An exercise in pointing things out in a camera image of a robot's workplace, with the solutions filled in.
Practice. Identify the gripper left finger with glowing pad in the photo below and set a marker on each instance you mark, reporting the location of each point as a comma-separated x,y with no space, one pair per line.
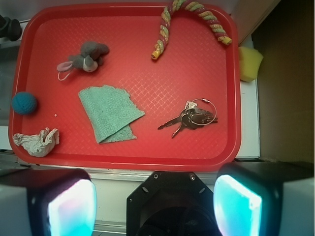
53,202

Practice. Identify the green woven cloth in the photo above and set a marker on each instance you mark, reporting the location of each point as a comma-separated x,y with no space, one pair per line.
110,111

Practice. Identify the blue textured ball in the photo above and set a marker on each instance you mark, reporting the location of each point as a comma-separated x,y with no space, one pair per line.
24,103

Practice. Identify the crumpled white paper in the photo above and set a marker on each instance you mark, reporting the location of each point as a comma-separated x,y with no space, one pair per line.
38,145

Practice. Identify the multicolour twisted rope toy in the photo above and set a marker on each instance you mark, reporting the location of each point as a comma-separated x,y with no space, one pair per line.
191,6

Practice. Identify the bunch of metal keys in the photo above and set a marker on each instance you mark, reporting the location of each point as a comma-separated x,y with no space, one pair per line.
193,117

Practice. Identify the black knob object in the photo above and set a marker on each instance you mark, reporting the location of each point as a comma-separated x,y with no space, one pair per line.
10,28

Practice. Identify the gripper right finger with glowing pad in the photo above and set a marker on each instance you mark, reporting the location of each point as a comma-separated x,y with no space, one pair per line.
265,199

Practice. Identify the red plastic tray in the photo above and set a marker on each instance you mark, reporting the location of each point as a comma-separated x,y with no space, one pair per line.
194,65

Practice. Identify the gray plush bunny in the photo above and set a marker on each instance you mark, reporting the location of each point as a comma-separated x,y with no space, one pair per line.
89,59

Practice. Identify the yellow sponge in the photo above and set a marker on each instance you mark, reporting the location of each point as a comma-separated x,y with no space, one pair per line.
250,60

